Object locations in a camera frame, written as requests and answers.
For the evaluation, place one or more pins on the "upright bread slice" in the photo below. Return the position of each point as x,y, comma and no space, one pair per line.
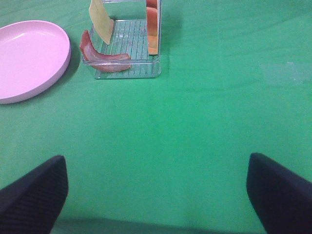
153,24

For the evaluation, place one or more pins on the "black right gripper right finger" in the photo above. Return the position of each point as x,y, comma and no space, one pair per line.
281,199

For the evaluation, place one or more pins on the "green tablecloth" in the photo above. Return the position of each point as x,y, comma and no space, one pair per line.
173,150

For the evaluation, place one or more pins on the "yellow cheese slice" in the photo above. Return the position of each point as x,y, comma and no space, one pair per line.
102,23

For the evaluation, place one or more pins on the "clear right plastic container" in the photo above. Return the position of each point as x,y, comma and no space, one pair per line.
129,37

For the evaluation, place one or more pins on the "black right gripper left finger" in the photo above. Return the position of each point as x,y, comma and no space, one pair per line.
32,204

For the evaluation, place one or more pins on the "pink round plate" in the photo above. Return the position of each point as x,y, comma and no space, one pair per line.
34,54

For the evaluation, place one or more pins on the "bacon strip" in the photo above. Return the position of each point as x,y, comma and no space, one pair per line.
91,54

